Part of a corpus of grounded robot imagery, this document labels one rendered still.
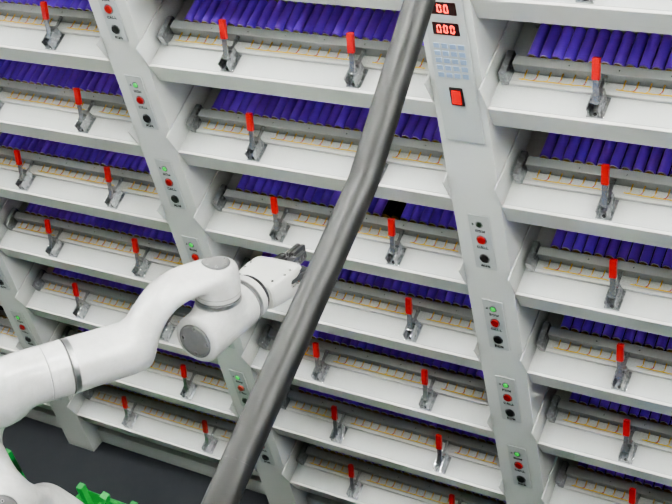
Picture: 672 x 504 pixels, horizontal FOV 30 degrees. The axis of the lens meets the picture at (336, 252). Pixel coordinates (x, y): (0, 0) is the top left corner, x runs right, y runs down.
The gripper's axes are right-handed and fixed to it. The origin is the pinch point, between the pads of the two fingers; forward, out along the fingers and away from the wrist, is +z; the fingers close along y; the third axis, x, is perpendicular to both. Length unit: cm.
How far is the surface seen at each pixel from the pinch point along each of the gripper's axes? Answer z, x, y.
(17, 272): 27, -38, -104
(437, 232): 21.3, -2.3, 17.9
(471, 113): 6.5, 29.1, 32.9
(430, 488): 39, -80, 3
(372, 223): 21.2, -2.8, 4.0
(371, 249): 18.7, -7.1, 4.8
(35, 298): 30, -47, -102
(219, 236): 17.7, -10.2, -30.8
